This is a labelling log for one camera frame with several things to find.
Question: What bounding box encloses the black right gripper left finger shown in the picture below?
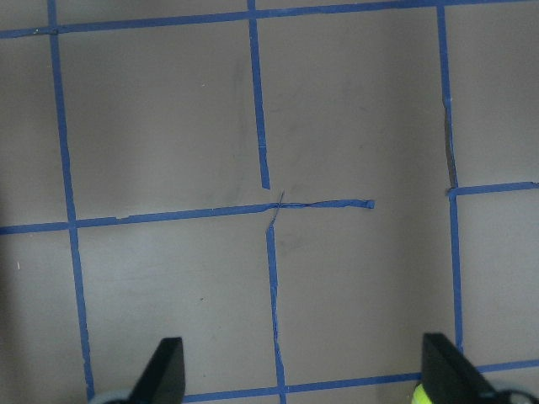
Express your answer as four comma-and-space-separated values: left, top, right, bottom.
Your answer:
128, 337, 185, 404

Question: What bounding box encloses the yellow tennis ball lower right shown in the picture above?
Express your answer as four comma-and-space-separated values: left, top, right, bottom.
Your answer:
411, 384, 431, 404

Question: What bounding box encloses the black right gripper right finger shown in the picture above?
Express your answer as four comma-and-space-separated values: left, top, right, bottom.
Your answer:
422, 332, 498, 404

